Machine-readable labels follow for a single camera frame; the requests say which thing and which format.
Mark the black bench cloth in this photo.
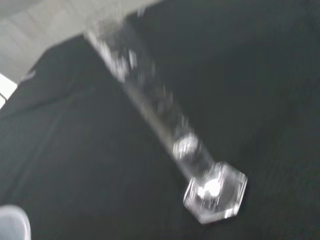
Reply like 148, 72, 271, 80
0, 0, 320, 240

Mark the translucent plastic funnel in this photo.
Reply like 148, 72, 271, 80
0, 204, 31, 240

